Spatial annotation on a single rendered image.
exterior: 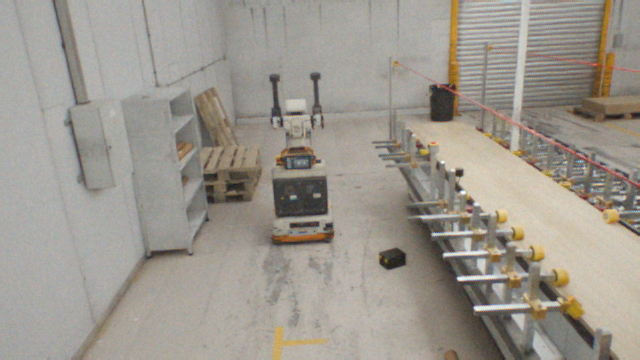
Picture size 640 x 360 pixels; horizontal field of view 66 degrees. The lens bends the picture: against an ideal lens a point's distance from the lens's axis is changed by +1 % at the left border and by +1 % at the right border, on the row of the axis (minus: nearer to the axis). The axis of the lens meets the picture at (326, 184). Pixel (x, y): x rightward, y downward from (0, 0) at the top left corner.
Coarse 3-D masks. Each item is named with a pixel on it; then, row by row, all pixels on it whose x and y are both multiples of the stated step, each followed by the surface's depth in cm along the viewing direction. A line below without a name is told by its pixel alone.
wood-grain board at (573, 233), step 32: (416, 128) 562; (448, 128) 554; (448, 160) 437; (480, 160) 432; (512, 160) 427; (480, 192) 357; (512, 192) 354; (544, 192) 351; (512, 224) 303; (544, 224) 300; (576, 224) 298; (608, 224) 296; (576, 256) 261; (608, 256) 259; (576, 288) 232; (608, 288) 231; (608, 320) 208
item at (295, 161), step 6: (288, 156) 461; (294, 156) 462; (300, 156) 462; (306, 156) 462; (312, 156) 470; (288, 162) 466; (294, 162) 467; (300, 162) 467; (306, 162) 467; (288, 168) 472; (294, 168) 472; (300, 168) 472
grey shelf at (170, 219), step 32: (160, 96) 451; (128, 128) 440; (160, 128) 441; (192, 128) 532; (160, 160) 451; (192, 160) 543; (160, 192) 461; (192, 192) 507; (160, 224) 471; (192, 224) 523
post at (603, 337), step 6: (600, 330) 160; (606, 330) 159; (600, 336) 160; (606, 336) 159; (594, 342) 163; (600, 342) 160; (606, 342) 160; (594, 348) 164; (600, 348) 160; (606, 348) 160; (594, 354) 164; (600, 354) 161; (606, 354) 161
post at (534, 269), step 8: (536, 264) 207; (536, 272) 208; (528, 280) 212; (536, 280) 209; (528, 288) 212; (536, 288) 210; (528, 296) 213; (536, 296) 212; (528, 320) 215; (528, 328) 217; (528, 336) 218; (528, 344) 220
